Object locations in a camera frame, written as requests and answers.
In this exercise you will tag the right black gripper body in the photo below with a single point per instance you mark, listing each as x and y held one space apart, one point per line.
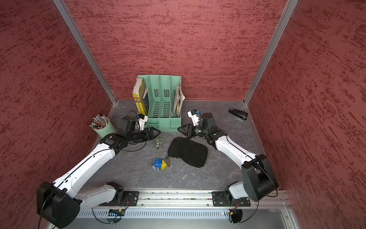
194 130

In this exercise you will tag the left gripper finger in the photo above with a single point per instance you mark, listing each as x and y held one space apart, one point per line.
154 134
153 129

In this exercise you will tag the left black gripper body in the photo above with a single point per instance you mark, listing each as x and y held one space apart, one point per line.
144 135

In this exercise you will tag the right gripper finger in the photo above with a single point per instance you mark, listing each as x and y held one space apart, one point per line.
186 134
182 129

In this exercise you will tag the green cord charm decoration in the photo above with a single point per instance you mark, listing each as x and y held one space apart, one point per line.
159 142

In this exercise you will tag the black fabric bag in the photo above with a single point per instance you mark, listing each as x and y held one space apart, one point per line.
192 153

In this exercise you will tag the blue yellow figure keychain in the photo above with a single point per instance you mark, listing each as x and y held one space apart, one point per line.
159 164

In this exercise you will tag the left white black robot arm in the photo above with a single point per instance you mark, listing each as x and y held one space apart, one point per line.
60 202

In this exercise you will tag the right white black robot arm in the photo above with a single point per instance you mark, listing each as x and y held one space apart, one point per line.
258 178

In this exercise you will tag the dark book beside yellow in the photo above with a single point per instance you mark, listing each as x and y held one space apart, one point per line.
146 100

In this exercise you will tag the leaning paper booklets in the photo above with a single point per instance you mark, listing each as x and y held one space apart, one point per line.
178 101

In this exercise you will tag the green plastic file organizer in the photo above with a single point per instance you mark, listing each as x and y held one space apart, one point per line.
161 90

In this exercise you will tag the green pencil cup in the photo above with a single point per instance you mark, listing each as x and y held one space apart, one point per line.
103 131

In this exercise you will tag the colored pencils bundle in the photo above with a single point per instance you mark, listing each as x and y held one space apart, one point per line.
99 122

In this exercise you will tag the black stapler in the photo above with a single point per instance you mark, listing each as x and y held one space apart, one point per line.
238 113

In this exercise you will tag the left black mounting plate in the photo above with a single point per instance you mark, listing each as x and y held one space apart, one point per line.
130 198

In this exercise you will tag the black mounting plate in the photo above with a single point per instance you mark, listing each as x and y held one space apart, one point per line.
130 198
225 199

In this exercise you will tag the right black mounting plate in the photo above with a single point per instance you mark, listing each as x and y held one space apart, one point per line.
225 199

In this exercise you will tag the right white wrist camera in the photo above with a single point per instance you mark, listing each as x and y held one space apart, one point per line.
195 117

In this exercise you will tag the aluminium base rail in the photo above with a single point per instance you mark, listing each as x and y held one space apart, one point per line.
187 204

